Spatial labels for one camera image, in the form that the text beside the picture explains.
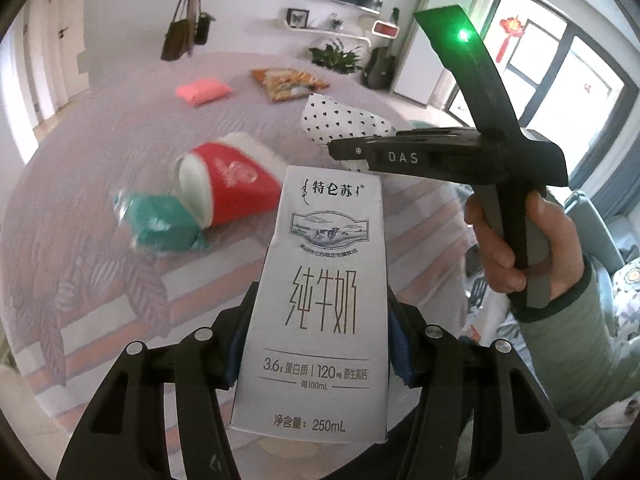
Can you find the brown tote bag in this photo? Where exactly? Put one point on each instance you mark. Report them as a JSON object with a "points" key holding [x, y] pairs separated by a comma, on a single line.
{"points": [[176, 40]]}

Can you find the person's right hand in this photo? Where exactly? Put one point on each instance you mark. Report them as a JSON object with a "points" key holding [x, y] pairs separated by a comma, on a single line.
{"points": [[495, 245]]}

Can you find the small flower vase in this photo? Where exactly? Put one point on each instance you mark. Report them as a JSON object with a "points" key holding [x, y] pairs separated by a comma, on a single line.
{"points": [[336, 21]]}

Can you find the white polka-dot paper bag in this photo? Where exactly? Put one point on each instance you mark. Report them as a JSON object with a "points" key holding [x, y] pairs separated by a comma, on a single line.
{"points": [[340, 120]]}

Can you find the white refrigerator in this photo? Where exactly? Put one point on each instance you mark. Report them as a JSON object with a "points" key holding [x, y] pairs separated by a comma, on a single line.
{"points": [[425, 80]]}

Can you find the pink packet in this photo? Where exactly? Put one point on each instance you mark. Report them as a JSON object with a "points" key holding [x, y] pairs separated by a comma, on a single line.
{"points": [[202, 91]]}

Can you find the low curved white wall shelf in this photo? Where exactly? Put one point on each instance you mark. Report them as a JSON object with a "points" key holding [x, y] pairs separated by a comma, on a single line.
{"points": [[320, 31]]}

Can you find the orange snack packet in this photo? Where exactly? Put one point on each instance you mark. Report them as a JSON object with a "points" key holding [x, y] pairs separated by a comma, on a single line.
{"points": [[285, 82]]}

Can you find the red and white box shelf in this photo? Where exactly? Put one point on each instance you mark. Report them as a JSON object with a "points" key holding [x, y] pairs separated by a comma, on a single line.
{"points": [[386, 29]]}

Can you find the dark acoustic guitar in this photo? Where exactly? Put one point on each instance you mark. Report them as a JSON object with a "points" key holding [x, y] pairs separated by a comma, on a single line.
{"points": [[377, 72]]}

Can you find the grey-green sofa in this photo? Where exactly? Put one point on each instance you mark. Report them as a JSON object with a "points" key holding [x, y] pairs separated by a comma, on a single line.
{"points": [[610, 225]]}

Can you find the white milk carton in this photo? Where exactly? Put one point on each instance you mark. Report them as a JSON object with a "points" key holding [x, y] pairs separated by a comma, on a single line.
{"points": [[320, 285]]}

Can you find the butterfly picture frame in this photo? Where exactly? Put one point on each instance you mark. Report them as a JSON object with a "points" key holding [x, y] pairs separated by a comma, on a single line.
{"points": [[297, 17]]}

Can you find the sliding glass door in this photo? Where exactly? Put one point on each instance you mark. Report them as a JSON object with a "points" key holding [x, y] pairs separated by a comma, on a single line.
{"points": [[575, 70]]}

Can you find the person's right forearm green sleeve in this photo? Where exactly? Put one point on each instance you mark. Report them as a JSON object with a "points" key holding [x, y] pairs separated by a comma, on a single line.
{"points": [[590, 340]]}

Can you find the potted green plant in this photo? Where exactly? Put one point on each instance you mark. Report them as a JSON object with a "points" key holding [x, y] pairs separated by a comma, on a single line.
{"points": [[332, 57]]}

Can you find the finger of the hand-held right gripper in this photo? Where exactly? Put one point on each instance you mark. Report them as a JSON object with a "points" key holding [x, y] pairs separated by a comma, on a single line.
{"points": [[435, 132], [400, 156]]}

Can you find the red knot decoration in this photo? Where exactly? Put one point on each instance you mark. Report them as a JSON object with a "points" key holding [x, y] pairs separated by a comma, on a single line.
{"points": [[511, 32]]}

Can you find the crushed red paper cup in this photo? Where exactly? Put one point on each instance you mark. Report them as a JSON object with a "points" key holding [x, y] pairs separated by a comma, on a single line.
{"points": [[235, 180]]}

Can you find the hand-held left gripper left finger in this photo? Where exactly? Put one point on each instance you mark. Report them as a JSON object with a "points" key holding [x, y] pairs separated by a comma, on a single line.
{"points": [[232, 360]]}

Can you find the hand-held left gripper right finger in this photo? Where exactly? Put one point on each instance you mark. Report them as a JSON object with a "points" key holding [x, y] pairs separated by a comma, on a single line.
{"points": [[402, 355]]}

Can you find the green plastic packet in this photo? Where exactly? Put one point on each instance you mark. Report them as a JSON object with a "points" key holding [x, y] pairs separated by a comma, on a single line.
{"points": [[160, 225]]}

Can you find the small black bag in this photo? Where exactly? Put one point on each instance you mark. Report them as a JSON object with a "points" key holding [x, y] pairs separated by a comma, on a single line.
{"points": [[202, 30]]}

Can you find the white hallway door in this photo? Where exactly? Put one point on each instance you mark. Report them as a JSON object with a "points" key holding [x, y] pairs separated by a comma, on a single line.
{"points": [[72, 35]]}

